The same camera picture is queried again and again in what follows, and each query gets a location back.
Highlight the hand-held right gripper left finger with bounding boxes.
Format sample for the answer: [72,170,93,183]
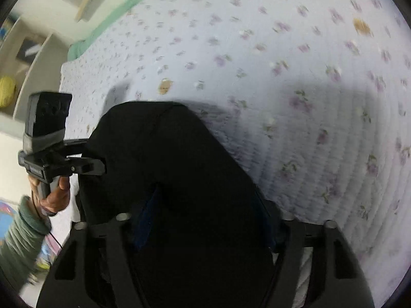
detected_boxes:
[37,186,166,308]

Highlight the floral quilted bedspread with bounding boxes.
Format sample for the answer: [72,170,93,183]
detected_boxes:
[58,0,411,308]

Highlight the colourful floor mat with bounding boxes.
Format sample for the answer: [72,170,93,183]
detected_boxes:
[0,199,63,273]

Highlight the person's left hand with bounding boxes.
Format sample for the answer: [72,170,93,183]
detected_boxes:
[28,173,71,216]

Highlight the black garment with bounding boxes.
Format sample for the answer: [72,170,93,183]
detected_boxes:
[77,101,286,308]

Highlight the yellow round object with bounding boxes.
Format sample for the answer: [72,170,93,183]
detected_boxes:
[0,76,16,108]

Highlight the white shelf unit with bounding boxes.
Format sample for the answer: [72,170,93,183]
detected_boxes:
[0,16,71,119]

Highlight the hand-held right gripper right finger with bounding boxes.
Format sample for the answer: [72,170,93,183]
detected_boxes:
[254,186,376,308]

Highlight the person's left forearm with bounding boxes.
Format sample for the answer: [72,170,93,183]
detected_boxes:
[0,196,52,291]

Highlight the green bed sheet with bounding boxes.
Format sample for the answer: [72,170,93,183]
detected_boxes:
[67,0,190,62]

